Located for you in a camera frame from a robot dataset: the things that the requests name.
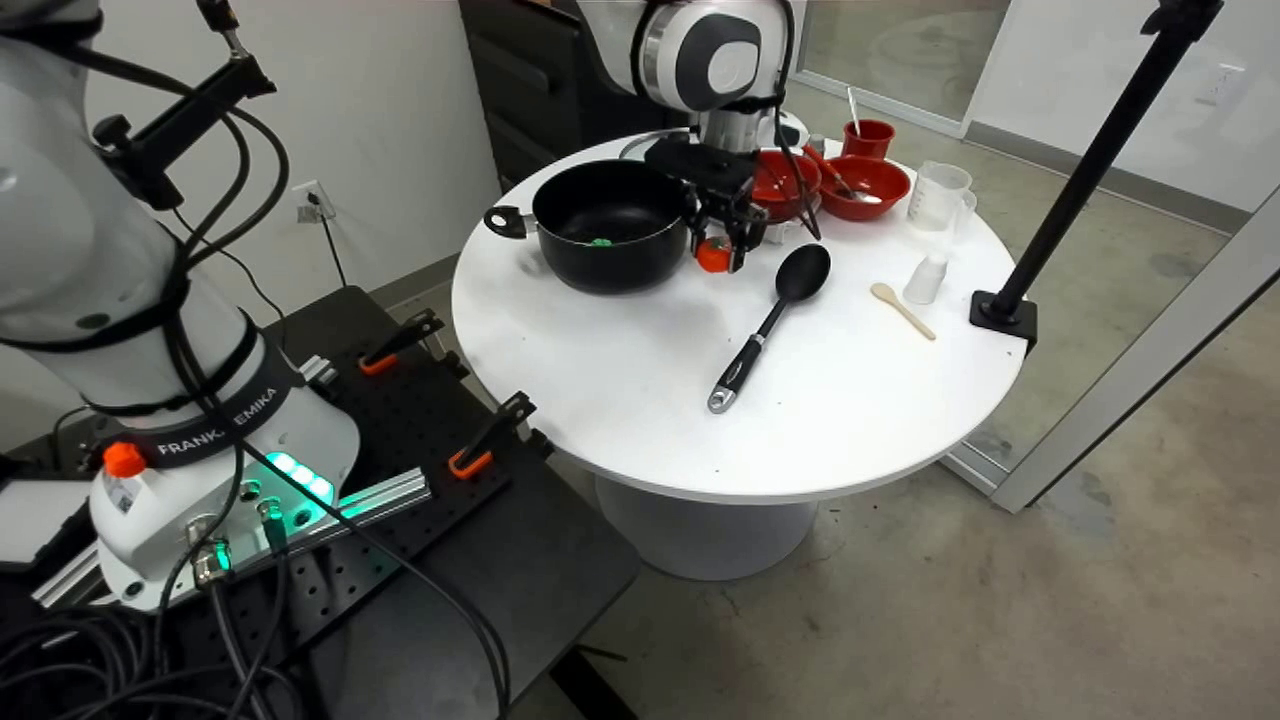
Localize clear measuring cup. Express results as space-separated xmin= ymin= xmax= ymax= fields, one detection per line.
xmin=909 ymin=160 xmax=976 ymax=232

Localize black camera tripod stand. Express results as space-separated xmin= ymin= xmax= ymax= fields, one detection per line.
xmin=968 ymin=0 xmax=1225 ymax=344

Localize black cabinet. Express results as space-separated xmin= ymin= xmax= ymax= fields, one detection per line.
xmin=459 ymin=0 xmax=679 ymax=189

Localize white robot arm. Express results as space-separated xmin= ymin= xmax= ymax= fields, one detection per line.
xmin=0 ymin=0 xmax=362 ymax=612

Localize red bowl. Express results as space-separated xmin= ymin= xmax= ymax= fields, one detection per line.
xmin=753 ymin=152 xmax=820 ymax=226
xmin=820 ymin=155 xmax=914 ymax=222

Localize red bowl far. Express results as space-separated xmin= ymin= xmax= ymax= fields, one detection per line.
xmin=820 ymin=155 xmax=914 ymax=222

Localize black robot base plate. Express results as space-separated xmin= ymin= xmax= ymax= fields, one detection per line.
xmin=0 ymin=279 xmax=646 ymax=720

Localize orange black clamp far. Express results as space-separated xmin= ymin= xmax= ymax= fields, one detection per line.
xmin=358 ymin=310 xmax=444 ymax=376

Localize small clear plastic cup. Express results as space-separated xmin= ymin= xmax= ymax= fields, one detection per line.
xmin=904 ymin=257 xmax=950 ymax=310

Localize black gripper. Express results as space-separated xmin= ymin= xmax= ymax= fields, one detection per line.
xmin=646 ymin=131 xmax=769 ymax=263

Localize orange black clamp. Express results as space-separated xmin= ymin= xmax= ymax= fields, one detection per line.
xmin=447 ymin=393 xmax=535 ymax=484
xmin=358 ymin=310 xmax=444 ymax=376

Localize red bowl near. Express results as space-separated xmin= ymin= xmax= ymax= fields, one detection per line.
xmin=753 ymin=152 xmax=820 ymax=226

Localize black cooking pot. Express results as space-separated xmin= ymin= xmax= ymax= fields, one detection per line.
xmin=485 ymin=160 xmax=694 ymax=297

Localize red toy tomato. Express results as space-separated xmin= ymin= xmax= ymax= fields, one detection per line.
xmin=695 ymin=240 xmax=738 ymax=271

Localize wooden spoon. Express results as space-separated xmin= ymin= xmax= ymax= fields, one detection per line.
xmin=873 ymin=279 xmax=936 ymax=341

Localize black serving spoon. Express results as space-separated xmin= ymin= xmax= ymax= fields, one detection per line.
xmin=707 ymin=244 xmax=831 ymax=418

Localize red mug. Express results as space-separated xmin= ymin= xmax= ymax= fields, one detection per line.
xmin=846 ymin=119 xmax=897 ymax=160

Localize orange black clamp near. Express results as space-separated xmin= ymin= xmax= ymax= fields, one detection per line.
xmin=447 ymin=393 xmax=535 ymax=484

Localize white round table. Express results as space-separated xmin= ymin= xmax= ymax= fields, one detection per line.
xmin=451 ymin=211 xmax=1028 ymax=582

